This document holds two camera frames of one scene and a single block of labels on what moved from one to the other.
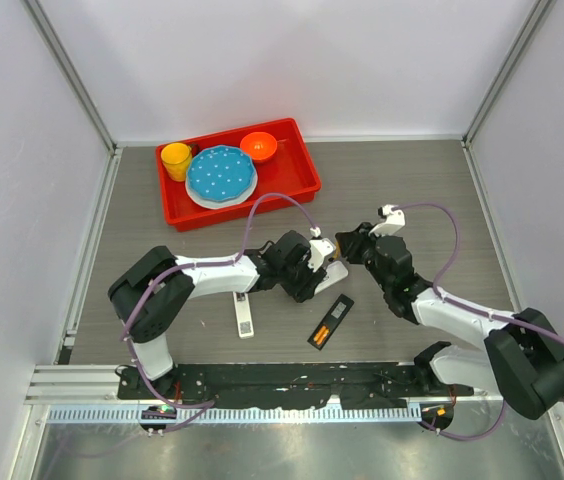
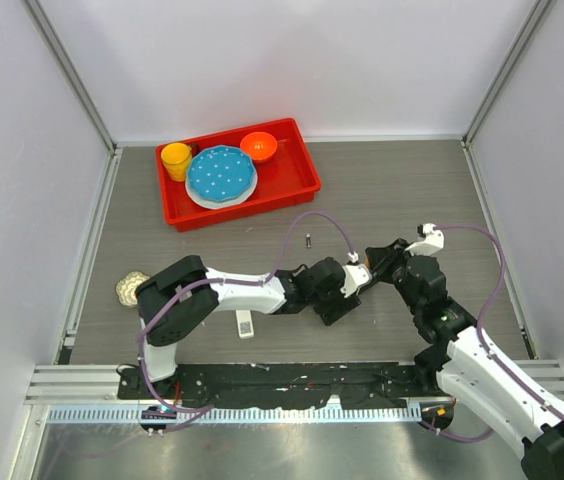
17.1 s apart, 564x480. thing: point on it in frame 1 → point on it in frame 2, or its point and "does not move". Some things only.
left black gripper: x=306 y=287 → x=331 y=312
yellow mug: x=176 y=157 does not move
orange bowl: x=261 y=146 does not move
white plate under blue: x=216 y=205 does not move
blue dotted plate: x=220 y=173 does not move
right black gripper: x=352 y=242 → x=382 y=258
